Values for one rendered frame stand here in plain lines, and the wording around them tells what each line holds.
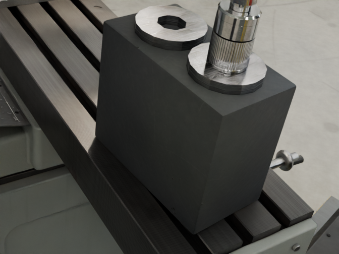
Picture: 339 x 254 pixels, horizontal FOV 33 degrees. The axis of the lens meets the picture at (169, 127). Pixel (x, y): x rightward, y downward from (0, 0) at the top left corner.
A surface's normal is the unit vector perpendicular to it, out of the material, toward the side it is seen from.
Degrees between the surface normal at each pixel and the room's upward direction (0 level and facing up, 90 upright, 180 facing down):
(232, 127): 90
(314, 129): 0
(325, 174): 0
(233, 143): 90
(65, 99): 0
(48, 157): 90
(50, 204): 90
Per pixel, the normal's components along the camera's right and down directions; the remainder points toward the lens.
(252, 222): 0.14, -0.78
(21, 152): 0.53, 0.58
